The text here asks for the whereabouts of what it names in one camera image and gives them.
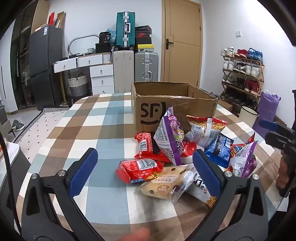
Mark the white drawer desk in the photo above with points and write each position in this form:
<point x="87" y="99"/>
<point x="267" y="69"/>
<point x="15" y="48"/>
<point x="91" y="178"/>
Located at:
<point x="101" y="70"/>

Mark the purple candy packet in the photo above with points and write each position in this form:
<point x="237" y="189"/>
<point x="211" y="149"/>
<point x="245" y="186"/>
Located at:
<point x="242" y="162"/>
<point x="166" y="139"/>

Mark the black storage box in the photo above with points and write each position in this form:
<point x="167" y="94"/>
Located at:
<point x="104" y="48"/>

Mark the folded brown cardboard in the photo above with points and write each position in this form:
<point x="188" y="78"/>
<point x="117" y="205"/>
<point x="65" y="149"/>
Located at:
<point x="60" y="20"/>

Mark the red cookie packet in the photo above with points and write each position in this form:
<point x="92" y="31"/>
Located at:
<point x="188" y="151"/>

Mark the oval chrome mirror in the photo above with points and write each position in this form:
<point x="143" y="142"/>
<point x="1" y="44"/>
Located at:
<point x="70" y="45"/>

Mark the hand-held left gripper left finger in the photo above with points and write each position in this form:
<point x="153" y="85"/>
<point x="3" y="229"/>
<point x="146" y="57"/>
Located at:
<point x="85" y="172"/>

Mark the grey slipper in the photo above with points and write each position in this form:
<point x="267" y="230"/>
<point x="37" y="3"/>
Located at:
<point x="18" y="126"/>

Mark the striped dotted rug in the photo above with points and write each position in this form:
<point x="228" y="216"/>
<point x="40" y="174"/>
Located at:
<point x="46" y="118"/>

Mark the white noodle packet bottom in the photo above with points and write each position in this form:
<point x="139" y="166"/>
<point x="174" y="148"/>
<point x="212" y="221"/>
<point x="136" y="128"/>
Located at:
<point x="201" y="190"/>

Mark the shoe rack with shoes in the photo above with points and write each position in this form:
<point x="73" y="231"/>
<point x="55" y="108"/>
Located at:
<point x="251" y="70"/>

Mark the silver suitcase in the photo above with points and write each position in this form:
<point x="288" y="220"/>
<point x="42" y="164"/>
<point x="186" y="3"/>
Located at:
<point x="146" y="67"/>

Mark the wooden shoe rack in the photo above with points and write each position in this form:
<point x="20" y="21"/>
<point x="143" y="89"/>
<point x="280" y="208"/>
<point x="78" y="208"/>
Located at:
<point x="262" y="76"/>

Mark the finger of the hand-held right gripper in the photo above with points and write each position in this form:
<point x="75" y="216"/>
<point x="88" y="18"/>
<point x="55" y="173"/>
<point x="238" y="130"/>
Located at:
<point x="277" y="139"/>
<point x="268" y="124"/>

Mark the blue cookie packet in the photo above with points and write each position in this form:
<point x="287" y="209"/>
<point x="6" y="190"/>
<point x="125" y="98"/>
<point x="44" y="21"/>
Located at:
<point x="218" y="148"/>

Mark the purple bag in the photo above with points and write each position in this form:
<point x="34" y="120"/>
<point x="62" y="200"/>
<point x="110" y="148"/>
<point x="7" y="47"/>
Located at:
<point x="266" y="111"/>

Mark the dark grey refrigerator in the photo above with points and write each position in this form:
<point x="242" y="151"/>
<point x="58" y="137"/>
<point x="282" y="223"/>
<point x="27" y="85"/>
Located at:
<point x="46" y="60"/>

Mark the black red shoe box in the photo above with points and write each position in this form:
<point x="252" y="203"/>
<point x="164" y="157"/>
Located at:
<point x="143" y="34"/>

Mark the red blue snack packet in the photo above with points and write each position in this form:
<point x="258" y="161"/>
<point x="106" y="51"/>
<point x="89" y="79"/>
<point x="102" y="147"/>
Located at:
<point x="237" y="148"/>

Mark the cardboard box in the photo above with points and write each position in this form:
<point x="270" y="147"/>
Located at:
<point x="150" y="115"/>

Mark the orange noodle snack packet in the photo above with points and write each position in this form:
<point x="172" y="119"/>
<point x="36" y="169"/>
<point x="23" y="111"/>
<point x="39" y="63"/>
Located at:
<point x="201" y="129"/>

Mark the beige bread packet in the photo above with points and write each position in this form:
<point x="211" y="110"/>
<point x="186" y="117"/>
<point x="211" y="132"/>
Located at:
<point x="161" y="186"/>

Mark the person's left hand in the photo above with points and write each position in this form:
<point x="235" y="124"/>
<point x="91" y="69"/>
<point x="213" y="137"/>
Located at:
<point x="136" y="235"/>

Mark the person's right hand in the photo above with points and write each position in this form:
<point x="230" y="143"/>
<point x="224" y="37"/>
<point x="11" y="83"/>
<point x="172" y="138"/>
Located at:
<point x="282" y="177"/>

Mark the beige suitcase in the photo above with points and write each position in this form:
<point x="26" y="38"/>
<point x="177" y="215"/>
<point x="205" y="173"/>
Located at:
<point x="123" y="71"/>

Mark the wooden door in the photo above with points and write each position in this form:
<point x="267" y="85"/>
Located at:
<point x="182" y="46"/>

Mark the blue plastic bag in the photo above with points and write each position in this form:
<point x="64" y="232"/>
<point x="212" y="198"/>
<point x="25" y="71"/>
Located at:
<point x="113" y="37"/>

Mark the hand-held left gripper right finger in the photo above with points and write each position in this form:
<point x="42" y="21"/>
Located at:
<point x="208" y="175"/>

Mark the red flat carton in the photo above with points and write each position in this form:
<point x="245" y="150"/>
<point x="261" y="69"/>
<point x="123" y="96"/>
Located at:
<point x="51" y="19"/>

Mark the dark glass wardrobe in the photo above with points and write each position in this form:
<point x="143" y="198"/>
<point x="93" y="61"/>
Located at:
<point x="20" y="58"/>

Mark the teal suitcase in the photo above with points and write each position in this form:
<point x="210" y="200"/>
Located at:
<point x="122" y="30"/>

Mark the woven laundry basket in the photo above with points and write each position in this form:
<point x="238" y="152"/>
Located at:
<point x="78" y="87"/>

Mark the white enamel bucket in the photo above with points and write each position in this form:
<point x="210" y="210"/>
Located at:
<point x="247" y="117"/>

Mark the black foil bag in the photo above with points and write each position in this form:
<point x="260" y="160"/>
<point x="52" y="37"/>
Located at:
<point x="105" y="38"/>

